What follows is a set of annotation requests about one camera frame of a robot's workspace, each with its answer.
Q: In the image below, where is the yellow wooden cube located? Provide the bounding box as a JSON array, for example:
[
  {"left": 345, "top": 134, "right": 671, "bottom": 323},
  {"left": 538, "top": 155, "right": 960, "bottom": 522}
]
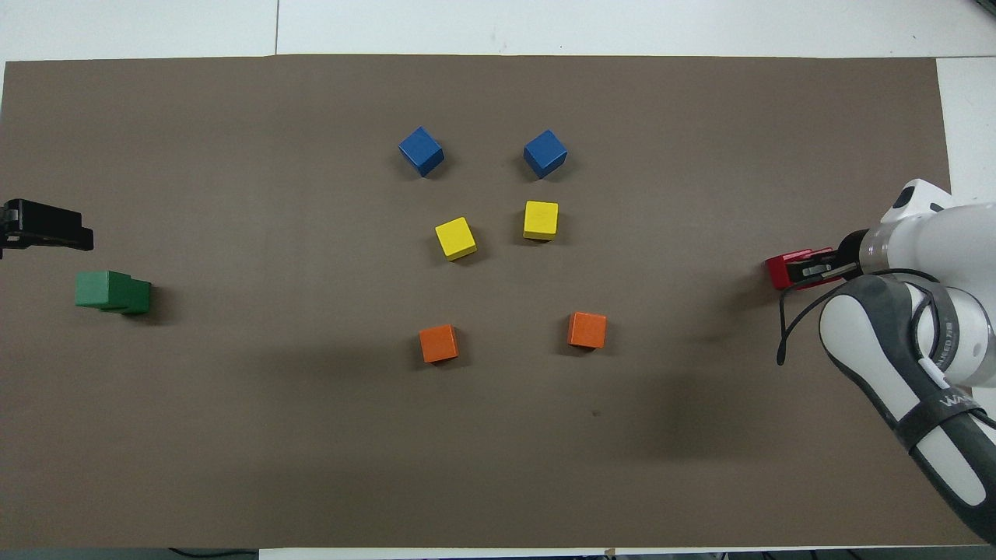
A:
[
  {"left": 523, "top": 200, "right": 560, "bottom": 242},
  {"left": 434, "top": 216, "right": 479, "bottom": 262}
]

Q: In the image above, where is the brown table mat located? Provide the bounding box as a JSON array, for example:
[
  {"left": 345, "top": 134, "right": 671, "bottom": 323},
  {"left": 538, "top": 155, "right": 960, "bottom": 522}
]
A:
[{"left": 0, "top": 53, "right": 991, "bottom": 551}]

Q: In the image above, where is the green wooden cube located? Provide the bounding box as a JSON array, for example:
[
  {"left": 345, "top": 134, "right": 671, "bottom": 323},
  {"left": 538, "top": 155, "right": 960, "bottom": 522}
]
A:
[
  {"left": 75, "top": 270, "right": 132, "bottom": 310},
  {"left": 101, "top": 278, "right": 152, "bottom": 317}
]

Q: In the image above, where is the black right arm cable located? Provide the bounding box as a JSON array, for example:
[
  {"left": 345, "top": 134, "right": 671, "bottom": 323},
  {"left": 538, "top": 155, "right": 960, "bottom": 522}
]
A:
[{"left": 776, "top": 268, "right": 947, "bottom": 367}]

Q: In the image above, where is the blue wooden cube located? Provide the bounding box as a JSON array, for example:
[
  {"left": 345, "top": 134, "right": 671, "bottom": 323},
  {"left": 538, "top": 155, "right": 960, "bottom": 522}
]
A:
[
  {"left": 398, "top": 126, "right": 446, "bottom": 178},
  {"left": 523, "top": 128, "right": 569, "bottom": 180}
]

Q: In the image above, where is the black floor cable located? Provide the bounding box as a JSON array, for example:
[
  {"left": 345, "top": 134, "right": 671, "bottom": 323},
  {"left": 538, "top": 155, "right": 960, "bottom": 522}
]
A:
[{"left": 167, "top": 546, "right": 260, "bottom": 558}]

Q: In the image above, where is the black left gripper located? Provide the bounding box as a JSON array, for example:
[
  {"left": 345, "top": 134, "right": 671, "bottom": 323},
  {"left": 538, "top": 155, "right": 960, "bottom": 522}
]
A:
[{"left": 0, "top": 198, "right": 95, "bottom": 260}]

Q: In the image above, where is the orange wooden cube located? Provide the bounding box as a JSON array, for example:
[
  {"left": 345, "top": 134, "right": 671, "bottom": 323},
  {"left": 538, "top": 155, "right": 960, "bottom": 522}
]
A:
[
  {"left": 419, "top": 324, "right": 460, "bottom": 364},
  {"left": 567, "top": 311, "right": 608, "bottom": 350}
]

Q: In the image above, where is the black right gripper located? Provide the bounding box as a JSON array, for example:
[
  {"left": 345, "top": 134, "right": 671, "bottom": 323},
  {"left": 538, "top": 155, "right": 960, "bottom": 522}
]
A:
[{"left": 785, "top": 227, "right": 872, "bottom": 286}]

